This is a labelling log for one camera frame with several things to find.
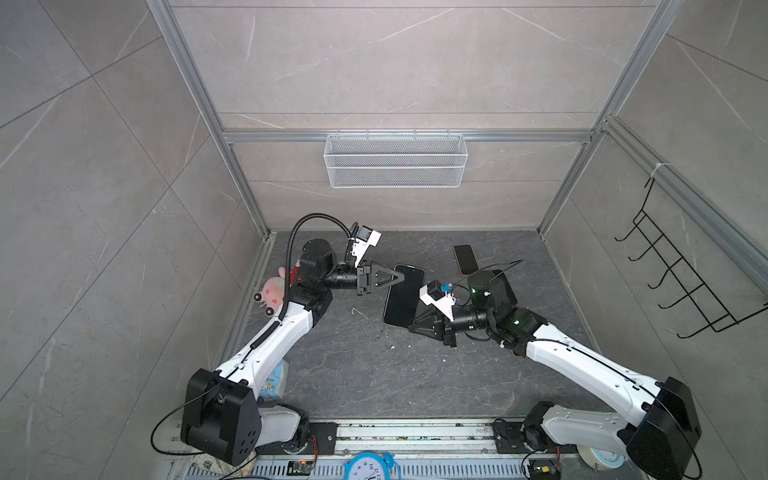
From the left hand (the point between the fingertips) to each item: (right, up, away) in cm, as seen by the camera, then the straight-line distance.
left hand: (405, 278), depth 65 cm
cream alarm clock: (+45, -42, +2) cm, 61 cm away
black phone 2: (+38, -2, +43) cm, 57 cm away
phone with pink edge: (+26, +3, +47) cm, 54 cm away
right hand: (+2, -12, +3) cm, 12 cm away
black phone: (0, -4, -1) cm, 4 cm away
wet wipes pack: (-34, -30, +13) cm, 47 cm away
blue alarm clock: (-8, -45, +4) cm, 45 cm away
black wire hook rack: (+60, -7, -8) cm, 61 cm away
